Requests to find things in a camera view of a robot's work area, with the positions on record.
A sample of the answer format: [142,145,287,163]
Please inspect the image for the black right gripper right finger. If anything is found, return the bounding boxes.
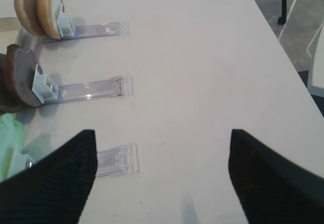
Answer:
[228,129,323,223]

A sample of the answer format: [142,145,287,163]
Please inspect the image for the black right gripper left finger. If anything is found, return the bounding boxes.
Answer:
[1,130,97,223]

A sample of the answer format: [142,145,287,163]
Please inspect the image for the green lettuce leaf in holder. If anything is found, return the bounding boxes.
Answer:
[1,113,26,181]

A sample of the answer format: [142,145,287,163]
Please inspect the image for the brown meat patty rear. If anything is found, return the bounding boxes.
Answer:
[0,54,23,113]

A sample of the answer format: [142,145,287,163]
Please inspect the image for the brown meat patty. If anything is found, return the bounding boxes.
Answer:
[3,44,43,107]
[0,54,23,113]

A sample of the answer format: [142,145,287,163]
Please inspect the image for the brown meat patty front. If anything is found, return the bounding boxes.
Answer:
[3,44,43,107]

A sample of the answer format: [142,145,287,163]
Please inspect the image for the black chair leg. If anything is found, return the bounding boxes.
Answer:
[278,0,287,25]

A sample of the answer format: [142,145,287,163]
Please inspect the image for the tan bun slice front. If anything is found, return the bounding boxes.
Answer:
[37,0,63,40]

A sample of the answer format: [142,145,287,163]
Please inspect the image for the tan bun slice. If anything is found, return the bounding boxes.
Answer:
[37,0,63,40]
[14,0,46,37]

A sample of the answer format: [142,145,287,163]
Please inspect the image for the tan bun slice rear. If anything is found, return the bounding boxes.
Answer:
[14,0,46,37]

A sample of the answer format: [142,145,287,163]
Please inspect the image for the clear lettuce holder rail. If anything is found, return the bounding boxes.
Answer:
[10,143,141,178]

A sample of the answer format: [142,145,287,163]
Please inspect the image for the clear patty holder rail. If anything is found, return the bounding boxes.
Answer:
[31,65,134,105]

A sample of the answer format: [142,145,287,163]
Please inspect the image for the clear bun holder rail right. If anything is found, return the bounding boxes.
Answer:
[37,13,130,43]

